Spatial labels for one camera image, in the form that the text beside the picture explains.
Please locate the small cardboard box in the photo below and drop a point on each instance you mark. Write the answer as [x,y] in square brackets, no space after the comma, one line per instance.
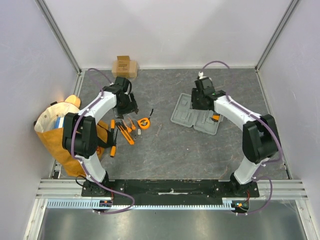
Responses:
[125,67]

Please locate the thin metal screwdriver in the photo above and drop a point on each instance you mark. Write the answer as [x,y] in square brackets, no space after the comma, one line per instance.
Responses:
[157,134]

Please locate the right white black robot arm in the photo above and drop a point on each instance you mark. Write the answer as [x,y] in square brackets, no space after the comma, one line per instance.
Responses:
[260,138]

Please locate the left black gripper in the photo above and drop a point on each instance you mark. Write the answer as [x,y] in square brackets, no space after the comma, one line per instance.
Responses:
[132,107]

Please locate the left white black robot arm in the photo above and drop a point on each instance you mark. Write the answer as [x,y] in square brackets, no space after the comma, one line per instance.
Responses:
[80,136]

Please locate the white slotted cable duct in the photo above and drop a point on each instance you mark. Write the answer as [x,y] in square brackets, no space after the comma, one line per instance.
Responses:
[100,204]

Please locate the orange utility knife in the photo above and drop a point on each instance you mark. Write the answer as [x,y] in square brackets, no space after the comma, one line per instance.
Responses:
[125,133]

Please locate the orange black screwdriver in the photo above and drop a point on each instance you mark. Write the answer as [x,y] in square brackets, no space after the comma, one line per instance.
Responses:
[112,125]
[114,145]

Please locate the grey plastic tool case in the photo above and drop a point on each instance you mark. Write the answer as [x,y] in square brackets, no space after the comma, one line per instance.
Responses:
[200,120]

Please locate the brown paper tote bag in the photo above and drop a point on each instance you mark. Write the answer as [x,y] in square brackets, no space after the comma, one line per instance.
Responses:
[51,137]

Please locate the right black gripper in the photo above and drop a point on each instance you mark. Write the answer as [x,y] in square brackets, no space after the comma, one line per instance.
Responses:
[198,102]

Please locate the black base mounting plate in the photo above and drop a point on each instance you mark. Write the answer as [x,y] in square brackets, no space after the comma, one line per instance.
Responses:
[160,187]

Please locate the orange tape measure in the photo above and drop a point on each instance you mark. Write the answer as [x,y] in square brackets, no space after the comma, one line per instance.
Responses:
[144,123]

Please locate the tan wooden object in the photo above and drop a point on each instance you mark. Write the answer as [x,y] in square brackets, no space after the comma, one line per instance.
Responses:
[73,99]

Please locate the blue box in bag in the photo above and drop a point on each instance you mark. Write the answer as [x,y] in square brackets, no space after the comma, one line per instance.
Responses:
[59,122]

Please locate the orange pliers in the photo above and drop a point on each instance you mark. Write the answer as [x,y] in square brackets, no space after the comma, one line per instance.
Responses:
[132,127]

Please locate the aluminium frame rail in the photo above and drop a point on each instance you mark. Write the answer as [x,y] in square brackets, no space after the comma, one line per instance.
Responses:
[282,189]

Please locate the orange bit holder set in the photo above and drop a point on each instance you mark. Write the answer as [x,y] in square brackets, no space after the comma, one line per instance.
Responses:
[216,117]

